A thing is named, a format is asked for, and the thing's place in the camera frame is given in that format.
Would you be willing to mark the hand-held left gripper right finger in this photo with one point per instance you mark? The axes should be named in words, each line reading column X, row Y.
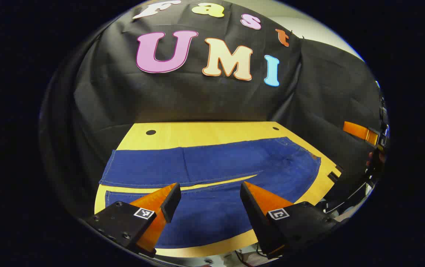
column 253, row 215

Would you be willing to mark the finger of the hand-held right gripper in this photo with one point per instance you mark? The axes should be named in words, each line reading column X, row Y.
column 357, row 130

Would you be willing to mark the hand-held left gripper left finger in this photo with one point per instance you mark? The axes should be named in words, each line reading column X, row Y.
column 171, row 204

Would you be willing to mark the blue denim jeans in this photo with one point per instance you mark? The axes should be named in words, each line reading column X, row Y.
column 216, row 163

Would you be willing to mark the black backdrop cloth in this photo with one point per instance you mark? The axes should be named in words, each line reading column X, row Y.
column 183, row 100

